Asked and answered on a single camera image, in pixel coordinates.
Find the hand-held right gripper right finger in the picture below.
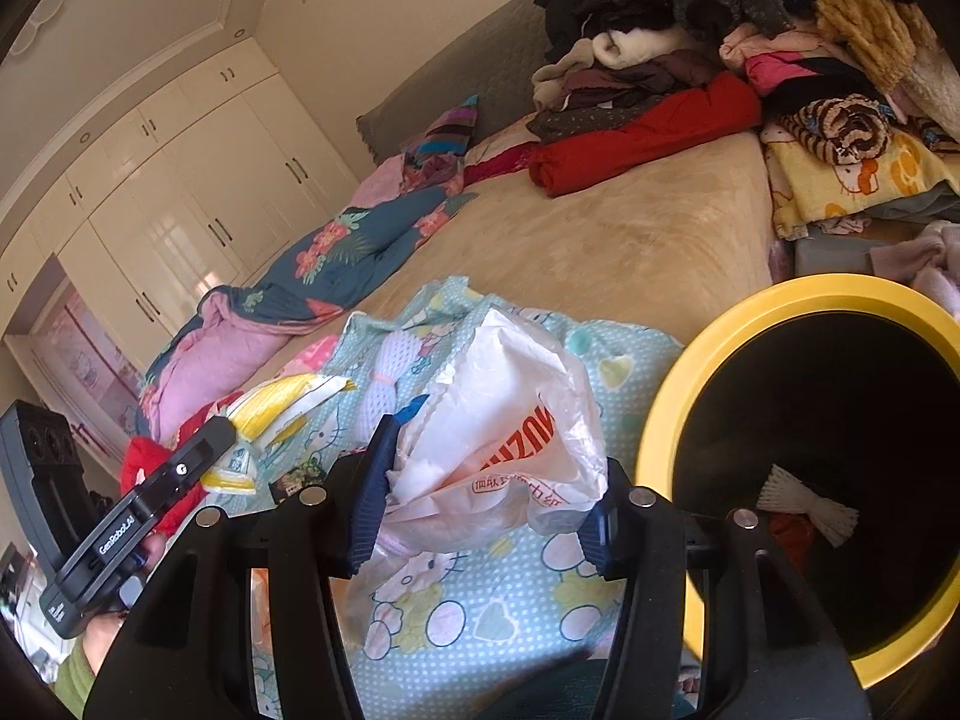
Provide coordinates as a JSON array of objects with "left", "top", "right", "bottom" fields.
[{"left": 576, "top": 457, "right": 875, "bottom": 720}]

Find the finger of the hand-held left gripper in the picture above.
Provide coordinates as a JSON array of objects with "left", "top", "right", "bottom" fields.
[{"left": 146, "top": 416, "right": 238, "bottom": 515}]

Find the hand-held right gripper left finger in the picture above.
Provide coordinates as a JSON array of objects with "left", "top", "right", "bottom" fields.
[{"left": 82, "top": 412, "right": 404, "bottom": 720}]

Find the yellow white snack packet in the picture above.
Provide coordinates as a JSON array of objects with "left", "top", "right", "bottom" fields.
[{"left": 202, "top": 373, "right": 359, "bottom": 496}]

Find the yellow bin with black liner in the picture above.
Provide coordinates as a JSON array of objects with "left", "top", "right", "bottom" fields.
[{"left": 636, "top": 275, "right": 960, "bottom": 691}]

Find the white plastic bag red print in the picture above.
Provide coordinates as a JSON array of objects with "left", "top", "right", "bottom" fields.
[{"left": 384, "top": 306, "right": 608, "bottom": 541}]

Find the person's left hand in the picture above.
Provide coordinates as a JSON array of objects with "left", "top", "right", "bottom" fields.
[{"left": 81, "top": 531, "right": 167, "bottom": 665}]

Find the red cartoon cloth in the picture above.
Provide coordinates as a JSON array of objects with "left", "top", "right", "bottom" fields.
[{"left": 120, "top": 390, "right": 245, "bottom": 541}]

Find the small dark packet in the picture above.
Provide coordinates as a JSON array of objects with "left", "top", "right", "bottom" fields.
[{"left": 271, "top": 465, "right": 327, "bottom": 505}]

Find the white foam fruit net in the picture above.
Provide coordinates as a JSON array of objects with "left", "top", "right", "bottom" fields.
[
  {"left": 756, "top": 465, "right": 860, "bottom": 547},
  {"left": 366, "top": 330, "right": 421, "bottom": 451}
]

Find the light blue cartoon blanket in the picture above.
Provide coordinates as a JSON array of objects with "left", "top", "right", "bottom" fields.
[{"left": 247, "top": 277, "right": 687, "bottom": 720}]

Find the pink cartoon sliding door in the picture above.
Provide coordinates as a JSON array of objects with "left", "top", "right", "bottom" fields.
[{"left": 30, "top": 281, "right": 151, "bottom": 436}]

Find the red wrapper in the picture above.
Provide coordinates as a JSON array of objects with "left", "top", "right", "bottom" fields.
[{"left": 769, "top": 514, "right": 815, "bottom": 567}]

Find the blue floral quilt pink lining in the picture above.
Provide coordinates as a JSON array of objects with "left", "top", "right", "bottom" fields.
[{"left": 139, "top": 184, "right": 481, "bottom": 440}]

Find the white wardrobe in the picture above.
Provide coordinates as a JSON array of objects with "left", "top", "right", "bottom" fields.
[{"left": 0, "top": 37, "right": 361, "bottom": 350}]

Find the bed with beige cover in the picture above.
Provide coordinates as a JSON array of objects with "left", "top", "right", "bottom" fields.
[{"left": 285, "top": 131, "right": 777, "bottom": 361}]

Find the grey box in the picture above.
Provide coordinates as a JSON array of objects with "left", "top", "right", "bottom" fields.
[{"left": 793, "top": 236, "right": 931, "bottom": 293}]

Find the striped colourful cloth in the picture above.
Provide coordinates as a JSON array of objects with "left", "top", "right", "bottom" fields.
[{"left": 401, "top": 95, "right": 481, "bottom": 166}]

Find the red garment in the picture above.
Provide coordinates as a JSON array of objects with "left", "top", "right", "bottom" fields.
[{"left": 529, "top": 73, "right": 764, "bottom": 198}]

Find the dark dotted garment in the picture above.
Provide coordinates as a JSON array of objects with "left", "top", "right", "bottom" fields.
[{"left": 525, "top": 94, "right": 676, "bottom": 145}]

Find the grey padded headboard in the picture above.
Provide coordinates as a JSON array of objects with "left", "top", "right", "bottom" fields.
[{"left": 355, "top": 0, "right": 560, "bottom": 166}]

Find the lilac knit sweater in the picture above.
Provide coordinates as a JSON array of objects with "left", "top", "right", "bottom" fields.
[{"left": 870, "top": 219, "right": 960, "bottom": 316}]

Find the yellow cartoon blanket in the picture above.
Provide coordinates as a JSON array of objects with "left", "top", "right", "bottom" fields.
[{"left": 761, "top": 120, "right": 960, "bottom": 241}]

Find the white ceiling lamp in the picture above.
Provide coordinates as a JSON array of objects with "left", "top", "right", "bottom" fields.
[{"left": 11, "top": 0, "right": 83, "bottom": 57}]

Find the mauve brown garment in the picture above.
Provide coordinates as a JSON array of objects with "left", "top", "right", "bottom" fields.
[{"left": 559, "top": 51, "right": 725, "bottom": 110}]

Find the brown striped knit garment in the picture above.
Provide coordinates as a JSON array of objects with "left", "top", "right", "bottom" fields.
[{"left": 778, "top": 94, "right": 893, "bottom": 166}]

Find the white fleece garment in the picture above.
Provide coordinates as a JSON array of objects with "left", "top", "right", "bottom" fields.
[{"left": 532, "top": 24, "right": 702, "bottom": 110}]

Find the magenta and black garment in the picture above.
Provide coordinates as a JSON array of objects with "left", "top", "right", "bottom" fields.
[{"left": 746, "top": 52, "right": 893, "bottom": 117}]

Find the light pink garment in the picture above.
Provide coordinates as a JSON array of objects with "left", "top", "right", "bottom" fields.
[{"left": 718, "top": 22, "right": 826, "bottom": 68}]

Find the cream sherpa garment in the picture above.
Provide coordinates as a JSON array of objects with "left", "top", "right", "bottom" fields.
[{"left": 896, "top": 4, "right": 960, "bottom": 140}]

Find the tan fuzzy garment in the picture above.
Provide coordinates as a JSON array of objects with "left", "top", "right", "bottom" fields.
[{"left": 814, "top": 0, "right": 938, "bottom": 91}]

